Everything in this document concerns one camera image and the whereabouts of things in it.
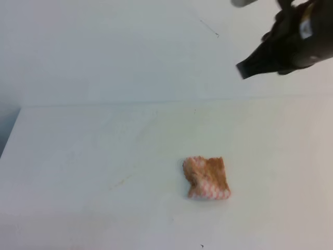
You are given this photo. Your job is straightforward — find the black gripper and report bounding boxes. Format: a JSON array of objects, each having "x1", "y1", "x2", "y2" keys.
[{"x1": 236, "y1": 1, "x2": 332, "y2": 79}]

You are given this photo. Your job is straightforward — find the pink white checked rag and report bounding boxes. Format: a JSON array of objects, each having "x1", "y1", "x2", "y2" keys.
[{"x1": 183, "y1": 156, "x2": 231, "y2": 200}]

